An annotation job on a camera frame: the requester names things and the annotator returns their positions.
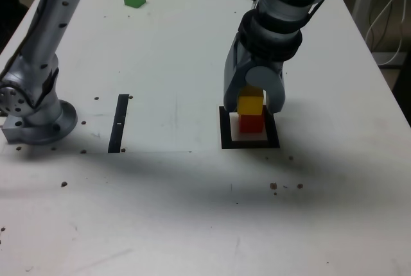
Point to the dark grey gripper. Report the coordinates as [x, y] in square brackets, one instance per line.
[257, 62]

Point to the yellow cube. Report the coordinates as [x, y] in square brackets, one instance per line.
[250, 105]

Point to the red cube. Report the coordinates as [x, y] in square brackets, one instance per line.
[251, 124]

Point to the black tape square outline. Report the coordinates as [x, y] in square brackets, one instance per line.
[224, 134]

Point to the black tape strip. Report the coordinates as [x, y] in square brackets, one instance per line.
[117, 134]

